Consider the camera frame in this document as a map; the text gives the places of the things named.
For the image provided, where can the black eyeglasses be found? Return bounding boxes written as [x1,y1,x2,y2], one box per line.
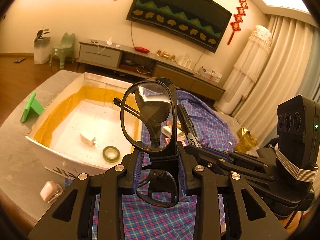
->
[113,77,181,208]

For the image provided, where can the green tape roll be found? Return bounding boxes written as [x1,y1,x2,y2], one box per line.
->
[103,146,120,163]

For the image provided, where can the gold foil bag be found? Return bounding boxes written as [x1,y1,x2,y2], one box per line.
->
[234,127,258,153]

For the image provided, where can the white power adapter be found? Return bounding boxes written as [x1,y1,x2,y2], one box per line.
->
[80,133,98,147]

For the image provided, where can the white foam box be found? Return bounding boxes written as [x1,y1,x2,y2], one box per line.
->
[26,73,133,179]

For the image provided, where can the blue plaid shirt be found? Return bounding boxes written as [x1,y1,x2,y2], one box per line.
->
[64,89,238,240]

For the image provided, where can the white carton box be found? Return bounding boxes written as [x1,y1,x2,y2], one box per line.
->
[161,125,185,141]

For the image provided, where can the white earbuds case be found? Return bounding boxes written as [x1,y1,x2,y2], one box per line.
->
[40,180,63,203]

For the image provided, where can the red playing card pack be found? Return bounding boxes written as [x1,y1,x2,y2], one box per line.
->
[164,138,187,146]

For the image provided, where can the white lace-covered air conditioner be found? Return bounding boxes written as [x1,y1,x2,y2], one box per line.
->
[214,25,272,114]

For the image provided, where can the beige curtain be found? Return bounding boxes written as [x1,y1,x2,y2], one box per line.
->
[233,15,319,145]

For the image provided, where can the green phone stand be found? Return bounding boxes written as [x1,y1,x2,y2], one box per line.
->
[20,92,44,122]

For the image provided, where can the grey tv cabinet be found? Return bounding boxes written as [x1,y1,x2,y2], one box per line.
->
[78,40,225,101]

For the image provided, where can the red dish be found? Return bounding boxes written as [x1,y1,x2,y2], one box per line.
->
[134,46,150,54]

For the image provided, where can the glass cups set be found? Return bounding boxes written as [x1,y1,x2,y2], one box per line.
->
[175,54,195,70]

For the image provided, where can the white charger on cabinet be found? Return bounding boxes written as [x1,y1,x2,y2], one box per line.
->
[106,37,112,46]

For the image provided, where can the green plastic chair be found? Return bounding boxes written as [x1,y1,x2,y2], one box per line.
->
[49,33,75,69]

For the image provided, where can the white trash bin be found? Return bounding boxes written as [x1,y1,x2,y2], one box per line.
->
[34,37,51,64]

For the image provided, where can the black remote on floor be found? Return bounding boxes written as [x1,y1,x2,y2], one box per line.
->
[14,57,26,63]

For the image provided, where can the potted plant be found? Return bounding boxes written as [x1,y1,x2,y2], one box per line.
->
[34,27,50,42]

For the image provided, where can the red chinese knot right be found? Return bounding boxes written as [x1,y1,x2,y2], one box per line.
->
[227,0,248,45]

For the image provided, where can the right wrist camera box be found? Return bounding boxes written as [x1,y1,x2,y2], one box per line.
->
[275,95,319,183]

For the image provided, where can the wall television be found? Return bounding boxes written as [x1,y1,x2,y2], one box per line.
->
[126,0,232,53]

